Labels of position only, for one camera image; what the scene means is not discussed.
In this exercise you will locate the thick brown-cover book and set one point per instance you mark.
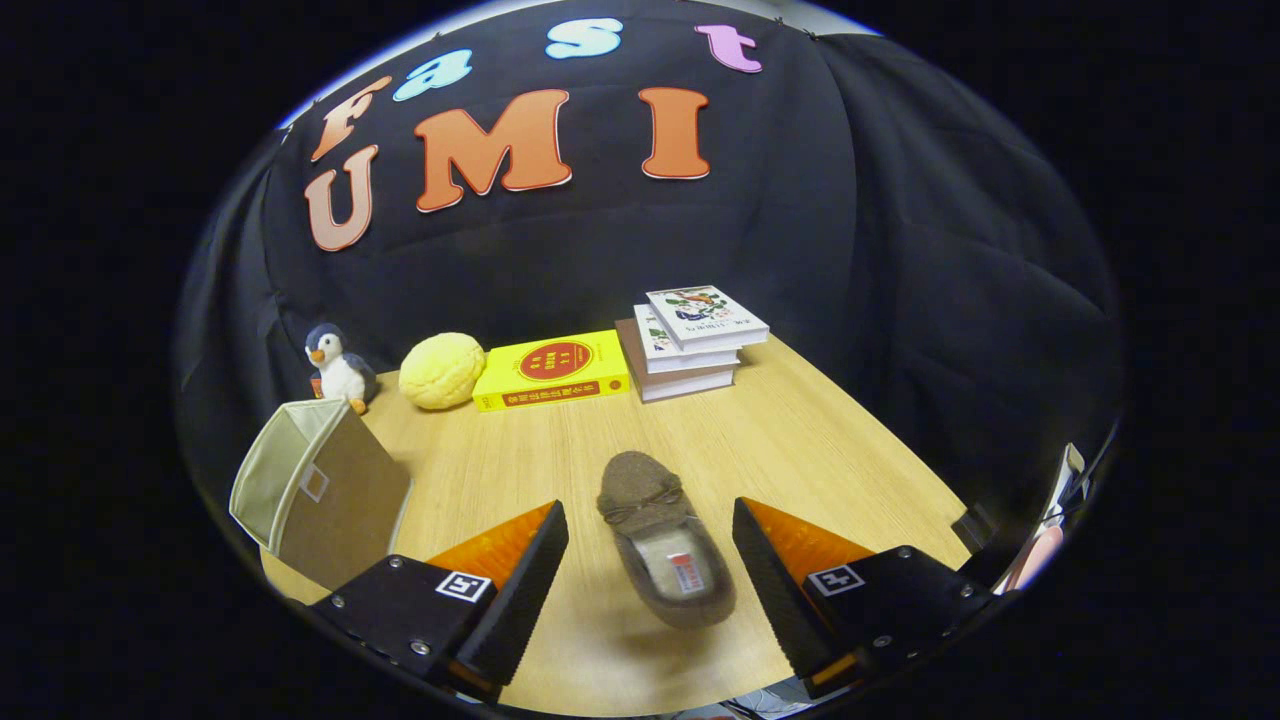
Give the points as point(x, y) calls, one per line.
point(685, 385)

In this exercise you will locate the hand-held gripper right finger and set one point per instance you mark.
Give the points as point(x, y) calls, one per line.
point(780, 600)

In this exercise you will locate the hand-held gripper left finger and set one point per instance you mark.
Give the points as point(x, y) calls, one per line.
point(520, 600)

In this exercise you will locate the brown fuzzy slipper shoe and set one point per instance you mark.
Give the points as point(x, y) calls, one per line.
point(640, 485)

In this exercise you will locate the white book with green print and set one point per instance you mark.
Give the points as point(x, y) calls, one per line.
point(690, 358)

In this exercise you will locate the yellow bun-shaped plush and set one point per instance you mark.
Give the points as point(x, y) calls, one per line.
point(442, 370)

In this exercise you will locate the brown fabric storage box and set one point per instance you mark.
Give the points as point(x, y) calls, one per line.
point(345, 500)

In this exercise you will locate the penguin plush toy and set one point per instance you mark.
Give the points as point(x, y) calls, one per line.
point(340, 375)

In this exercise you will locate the yellow book with red circle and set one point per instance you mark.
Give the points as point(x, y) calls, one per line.
point(550, 370)

